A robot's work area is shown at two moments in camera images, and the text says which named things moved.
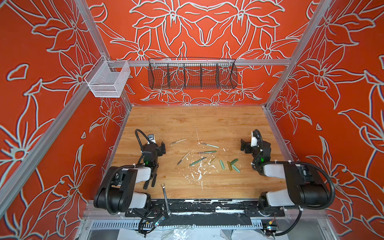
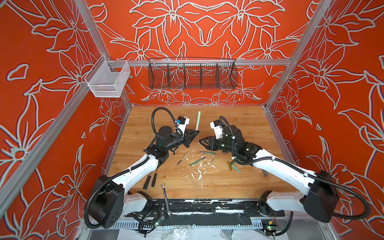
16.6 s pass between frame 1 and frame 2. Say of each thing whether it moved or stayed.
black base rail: stayed
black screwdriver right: stayed
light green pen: moved
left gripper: moved
